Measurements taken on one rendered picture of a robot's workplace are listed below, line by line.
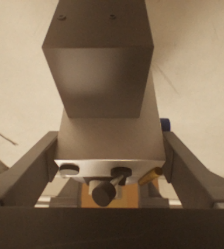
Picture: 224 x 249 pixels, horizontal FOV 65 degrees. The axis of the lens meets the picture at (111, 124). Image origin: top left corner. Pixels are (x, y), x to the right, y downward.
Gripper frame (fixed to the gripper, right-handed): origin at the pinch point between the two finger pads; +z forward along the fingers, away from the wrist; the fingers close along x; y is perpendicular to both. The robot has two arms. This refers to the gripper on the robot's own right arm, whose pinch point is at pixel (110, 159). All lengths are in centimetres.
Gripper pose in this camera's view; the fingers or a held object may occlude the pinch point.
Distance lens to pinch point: 28.9
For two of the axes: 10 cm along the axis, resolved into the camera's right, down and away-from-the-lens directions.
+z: 0.1, -8.4, 5.4
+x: -10.0, 0.0, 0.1
